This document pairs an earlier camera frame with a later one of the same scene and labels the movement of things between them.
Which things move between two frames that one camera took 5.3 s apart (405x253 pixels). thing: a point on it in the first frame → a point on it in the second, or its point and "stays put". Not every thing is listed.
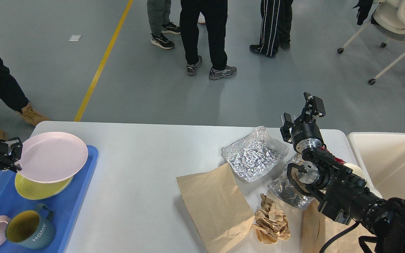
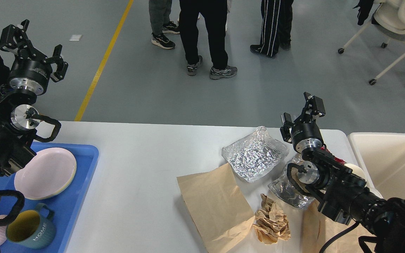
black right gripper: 305,134 stays put
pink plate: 52,157 → 46,174
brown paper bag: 217,207 stays put
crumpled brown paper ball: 271,224 stays put
